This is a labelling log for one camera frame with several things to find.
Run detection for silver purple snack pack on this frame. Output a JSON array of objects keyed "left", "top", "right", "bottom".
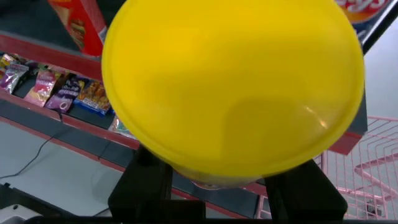
[{"left": 0, "top": 63, "right": 30, "bottom": 95}]

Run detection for red and blue snack bag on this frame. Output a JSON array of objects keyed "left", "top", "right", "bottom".
[{"left": 335, "top": 0, "right": 393, "bottom": 42}]

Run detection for red snack box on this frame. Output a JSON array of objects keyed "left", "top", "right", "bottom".
[{"left": 47, "top": 0, "right": 108, "bottom": 57}]

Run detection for pink snack pack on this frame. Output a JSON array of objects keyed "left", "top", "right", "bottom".
[{"left": 24, "top": 68, "right": 62, "bottom": 108}]

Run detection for black cable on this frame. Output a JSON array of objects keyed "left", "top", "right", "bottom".
[{"left": 0, "top": 136, "right": 54, "bottom": 180}]

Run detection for black shop shelf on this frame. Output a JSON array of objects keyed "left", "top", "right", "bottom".
[{"left": 0, "top": 0, "right": 398, "bottom": 220}]

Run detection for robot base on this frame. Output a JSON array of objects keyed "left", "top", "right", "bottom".
[{"left": 0, "top": 182, "right": 74, "bottom": 224}]

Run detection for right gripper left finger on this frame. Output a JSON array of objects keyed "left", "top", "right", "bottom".
[{"left": 108, "top": 143, "right": 174, "bottom": 220}]

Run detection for orange and blue snack pack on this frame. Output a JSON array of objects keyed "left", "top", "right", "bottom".
[{"left": 73, "top": 80, "right": 113, "bottom": 117}]

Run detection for pale green snack pack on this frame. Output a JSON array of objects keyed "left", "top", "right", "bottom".
[{"left": 108, "top": 114, "right": 136, "bottom": 139}]

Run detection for yellow snack pack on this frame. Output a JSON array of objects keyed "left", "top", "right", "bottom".
[{"left": 0, "top": 53, "right": 17, "bottom": 80}]

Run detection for pink shopping cart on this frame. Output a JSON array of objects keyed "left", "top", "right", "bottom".
[{"left": 256, "top": 115, "right": 398, "bottom": 220}]

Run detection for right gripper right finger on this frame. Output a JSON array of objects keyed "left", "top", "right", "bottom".
[{"left": 264, "top": 159, "right": 348, "bottom": 220}]

